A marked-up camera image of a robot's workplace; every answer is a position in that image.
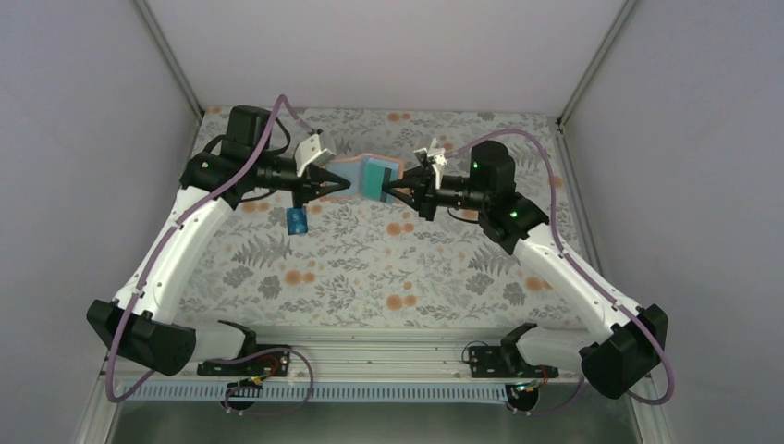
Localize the left aluminium frame post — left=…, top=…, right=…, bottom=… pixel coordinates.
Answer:
left=131, top=0, right=204, bottom=121

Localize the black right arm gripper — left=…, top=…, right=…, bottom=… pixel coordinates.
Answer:
left=383, top=165, right=489, bottom=221

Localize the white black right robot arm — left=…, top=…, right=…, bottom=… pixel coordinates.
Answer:
left=383, top=141, right=675, bottom=405

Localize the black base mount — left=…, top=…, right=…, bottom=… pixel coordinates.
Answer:
left=197, top=320, right=291, bottom=399
left=460, top=323, right=559, bottom=413

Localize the floral patterned table mat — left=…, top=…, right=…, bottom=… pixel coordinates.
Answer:
left=177, top=108, right=581, bottom=328

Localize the aluminium frame post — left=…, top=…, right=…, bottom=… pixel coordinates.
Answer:
left=556, top=0, right=639, bottom=131
left=131, top=0, right=204, bottom=121

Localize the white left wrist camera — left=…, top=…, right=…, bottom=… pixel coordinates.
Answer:
left=293, top=130, right=336, bottom=178

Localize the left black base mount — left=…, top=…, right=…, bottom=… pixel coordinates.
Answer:
left=197, top=320, right=291, bottom=399

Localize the teal credit card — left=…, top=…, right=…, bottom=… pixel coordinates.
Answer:
left=361, top=157, right=400, bottom=204

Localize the pink leather card holder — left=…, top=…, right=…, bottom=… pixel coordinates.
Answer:
left=324, top=154, right=405, bottom=204

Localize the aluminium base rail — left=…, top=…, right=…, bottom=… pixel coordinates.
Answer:
left=131, top=327, right=581, bottom=405

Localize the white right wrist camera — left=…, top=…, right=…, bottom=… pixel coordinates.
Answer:
left=413, top=137, right=447, bottom=189

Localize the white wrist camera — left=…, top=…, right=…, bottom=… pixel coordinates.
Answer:
left=413, top=137, right=447, bottom=189
left=293, top=130, right=336, bottom=178

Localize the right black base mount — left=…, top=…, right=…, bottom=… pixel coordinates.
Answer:
left=460, top=323, right=559, bottom=413

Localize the blue credit card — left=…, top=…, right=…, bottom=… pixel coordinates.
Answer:
left=286, top=207, right=309, bottom=236

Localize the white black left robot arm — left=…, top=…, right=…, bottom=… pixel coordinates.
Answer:
left=86, top=105, right=365, bottom=376

